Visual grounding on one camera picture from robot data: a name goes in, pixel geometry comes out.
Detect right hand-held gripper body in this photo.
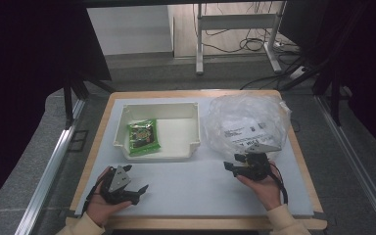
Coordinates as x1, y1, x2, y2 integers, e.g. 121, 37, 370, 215
237, 142, 282, 182

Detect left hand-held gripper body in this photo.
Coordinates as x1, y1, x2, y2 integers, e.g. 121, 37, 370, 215
99, 164, 142, 207

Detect clear plastic bag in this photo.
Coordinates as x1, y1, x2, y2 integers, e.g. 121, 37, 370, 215
202, 92, 293, 161

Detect green snack packet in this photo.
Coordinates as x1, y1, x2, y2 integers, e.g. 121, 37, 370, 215
126, 118, 162, 157

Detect white plastic bin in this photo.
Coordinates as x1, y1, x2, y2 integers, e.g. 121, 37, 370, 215
112, 101, 202, 162

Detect person's right hand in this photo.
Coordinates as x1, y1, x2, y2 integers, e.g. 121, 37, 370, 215
235, 161, 284, 212

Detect person's left hand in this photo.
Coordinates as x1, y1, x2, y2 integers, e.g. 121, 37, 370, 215
85, 165, 133, 227

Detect black metal stand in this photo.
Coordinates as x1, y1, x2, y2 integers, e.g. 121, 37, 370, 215
311, 70, 345, 127
63, 73, 116, 129

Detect black curtain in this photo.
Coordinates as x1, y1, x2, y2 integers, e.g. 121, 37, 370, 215
0, 0, 113, 216
277, 0, 376, 153

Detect white panel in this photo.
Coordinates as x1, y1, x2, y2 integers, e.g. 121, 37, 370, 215
86, 4, 174, 57

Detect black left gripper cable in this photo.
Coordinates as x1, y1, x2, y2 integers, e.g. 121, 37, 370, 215
80, 184, 104, 217

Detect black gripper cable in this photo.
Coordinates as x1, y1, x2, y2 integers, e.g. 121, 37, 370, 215
268, 162, 290, 206
80, 184, 104, 217

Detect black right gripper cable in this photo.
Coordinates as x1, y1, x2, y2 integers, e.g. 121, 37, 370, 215
268, 162, 290, 206

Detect aluminium rail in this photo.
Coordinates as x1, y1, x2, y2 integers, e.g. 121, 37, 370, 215
14, 97, 86, 235
314, 94, 376, 235

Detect black floor cables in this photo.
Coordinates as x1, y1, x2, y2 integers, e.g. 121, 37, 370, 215
192, 2, 303, 55

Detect white metal desk frame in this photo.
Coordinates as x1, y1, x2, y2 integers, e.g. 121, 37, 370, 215
194, 1, 289, 76

